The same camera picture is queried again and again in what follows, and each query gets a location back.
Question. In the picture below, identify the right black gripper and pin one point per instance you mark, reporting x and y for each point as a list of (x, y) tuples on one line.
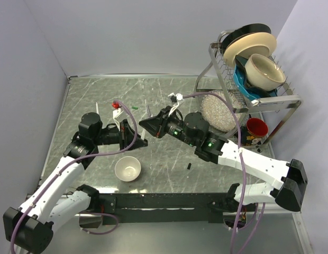
[(153, 125)]

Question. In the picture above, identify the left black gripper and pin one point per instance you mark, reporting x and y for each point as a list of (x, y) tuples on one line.
[(125, 134)]

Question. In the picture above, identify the white pen black tip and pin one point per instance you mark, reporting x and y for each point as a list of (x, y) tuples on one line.
[(97, 107)]

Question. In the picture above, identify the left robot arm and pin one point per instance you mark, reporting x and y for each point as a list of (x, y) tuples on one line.
[(30, 227)]

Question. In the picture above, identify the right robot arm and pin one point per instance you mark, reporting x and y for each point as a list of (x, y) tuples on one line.
[(283, 183)]

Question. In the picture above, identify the white ceramic bowl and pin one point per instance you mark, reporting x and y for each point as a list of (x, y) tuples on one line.
[(127, 169)]

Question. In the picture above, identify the clear textured glass plate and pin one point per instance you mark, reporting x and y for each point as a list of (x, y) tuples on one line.
[(217, 114)]

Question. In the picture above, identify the black base bar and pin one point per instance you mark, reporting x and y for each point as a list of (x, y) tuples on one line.
[(166, 207)]

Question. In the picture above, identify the blue dish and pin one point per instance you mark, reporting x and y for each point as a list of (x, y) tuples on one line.
[(240, 78)]

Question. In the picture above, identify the red cup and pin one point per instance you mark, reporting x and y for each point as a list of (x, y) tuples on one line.
[(257, 127)]

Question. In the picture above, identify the metal dish rack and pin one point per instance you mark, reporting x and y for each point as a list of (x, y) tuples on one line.
[(285, 99)]

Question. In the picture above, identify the cream bowl on rack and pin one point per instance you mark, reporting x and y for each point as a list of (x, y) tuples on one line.
[(263, 72)]

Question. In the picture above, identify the black plate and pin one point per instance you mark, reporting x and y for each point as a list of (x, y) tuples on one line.
[(243, 31)]

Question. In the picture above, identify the cream plate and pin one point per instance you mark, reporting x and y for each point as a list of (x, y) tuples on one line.
[(261, 43)]

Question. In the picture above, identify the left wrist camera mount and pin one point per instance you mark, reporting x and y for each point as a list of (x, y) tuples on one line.
[(118, 113)]

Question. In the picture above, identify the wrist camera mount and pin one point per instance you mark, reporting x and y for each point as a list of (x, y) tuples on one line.
[(118, 113), (177, 100)]

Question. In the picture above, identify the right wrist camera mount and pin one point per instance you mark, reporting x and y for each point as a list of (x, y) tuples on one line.
[(177, 100)]

